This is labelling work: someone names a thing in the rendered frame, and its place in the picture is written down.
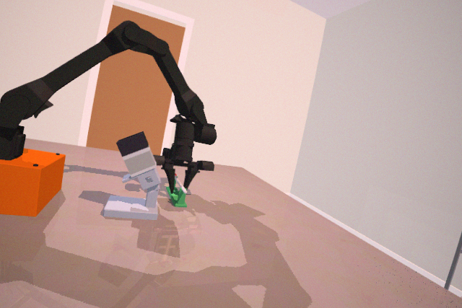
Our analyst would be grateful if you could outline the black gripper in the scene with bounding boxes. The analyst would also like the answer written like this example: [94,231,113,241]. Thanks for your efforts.
[153,138,214,194]

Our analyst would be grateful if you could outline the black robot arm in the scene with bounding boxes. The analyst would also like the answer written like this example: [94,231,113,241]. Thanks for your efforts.
[0,20,217,161]

